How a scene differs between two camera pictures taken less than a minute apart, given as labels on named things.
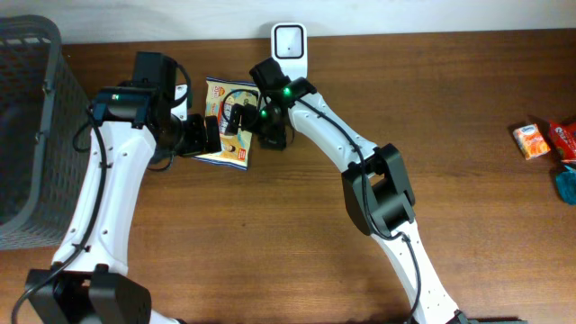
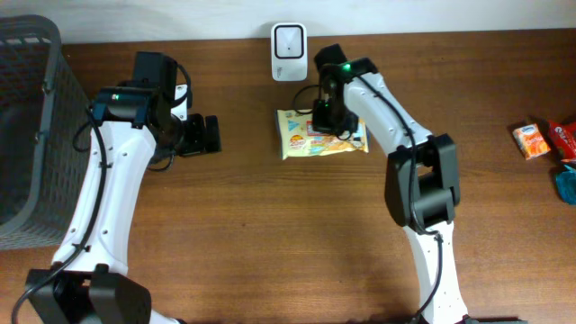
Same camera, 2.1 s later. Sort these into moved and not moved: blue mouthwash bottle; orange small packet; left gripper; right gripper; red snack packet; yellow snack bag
Moved: right gripper; yellow snack bag
Not moved: red snack packet; orange small packet; left gripper; blue mouthwash bottle
